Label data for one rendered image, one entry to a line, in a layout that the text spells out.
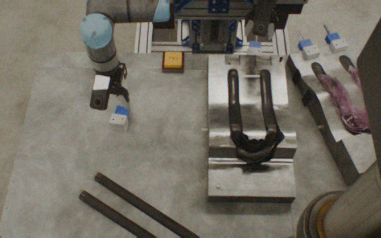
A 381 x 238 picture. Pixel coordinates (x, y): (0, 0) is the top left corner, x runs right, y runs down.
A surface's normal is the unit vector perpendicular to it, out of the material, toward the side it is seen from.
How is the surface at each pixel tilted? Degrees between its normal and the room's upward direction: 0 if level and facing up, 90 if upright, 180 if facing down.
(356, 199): 90
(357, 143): 0
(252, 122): 26
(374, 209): 90
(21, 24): 0
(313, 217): 0
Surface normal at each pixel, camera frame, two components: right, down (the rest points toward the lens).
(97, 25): 0.00, -0.49
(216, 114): 0.01, -0.83
